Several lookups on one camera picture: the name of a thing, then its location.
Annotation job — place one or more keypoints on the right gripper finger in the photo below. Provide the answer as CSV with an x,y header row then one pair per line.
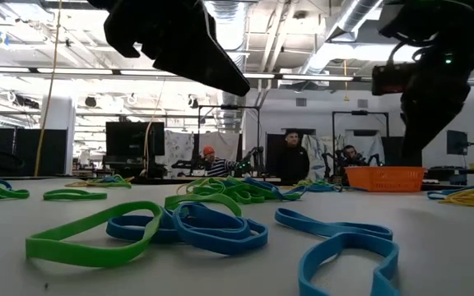
x,y
418,140

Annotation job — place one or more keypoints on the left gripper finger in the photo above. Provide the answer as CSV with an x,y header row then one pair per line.
x,y
204,57
128,37

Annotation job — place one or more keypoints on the background black robot arm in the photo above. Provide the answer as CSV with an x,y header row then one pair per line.
x,y
253,158

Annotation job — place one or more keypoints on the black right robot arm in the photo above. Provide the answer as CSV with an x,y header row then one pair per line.
x,y
447,24

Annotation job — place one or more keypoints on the small black monitor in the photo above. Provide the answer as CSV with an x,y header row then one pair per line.
x,y
457,141

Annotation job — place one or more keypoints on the dark background desk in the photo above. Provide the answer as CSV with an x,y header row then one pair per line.
x,y
447,169

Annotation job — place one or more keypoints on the orange plastic basket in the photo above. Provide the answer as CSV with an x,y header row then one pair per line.
x,y
385,178

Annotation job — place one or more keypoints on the person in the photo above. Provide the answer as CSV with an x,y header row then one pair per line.
x,y
292,164
216,166
350,153

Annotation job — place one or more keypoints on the patterned white cloth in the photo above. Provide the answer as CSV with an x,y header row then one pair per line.
x,y
179,148
319,156

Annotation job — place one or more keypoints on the large black monitor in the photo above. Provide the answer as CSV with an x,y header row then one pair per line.
x,y
130,140

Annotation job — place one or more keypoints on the grey table mat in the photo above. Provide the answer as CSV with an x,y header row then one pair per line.
x,y
447,246

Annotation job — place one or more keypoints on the black panel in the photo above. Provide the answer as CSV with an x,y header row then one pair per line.
x,y
270,156

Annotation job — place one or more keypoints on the silver ventilation duct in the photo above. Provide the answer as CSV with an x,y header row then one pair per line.
x,y
356,16
237,24

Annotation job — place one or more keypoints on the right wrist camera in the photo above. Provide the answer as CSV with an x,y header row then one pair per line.
x,y
393,78

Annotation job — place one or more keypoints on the black rig frame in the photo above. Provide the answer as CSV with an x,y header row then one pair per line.
x,y
229,107
360,112

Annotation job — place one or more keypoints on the ceiling light strip rail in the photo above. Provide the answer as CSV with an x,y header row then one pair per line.
x,y
76,71

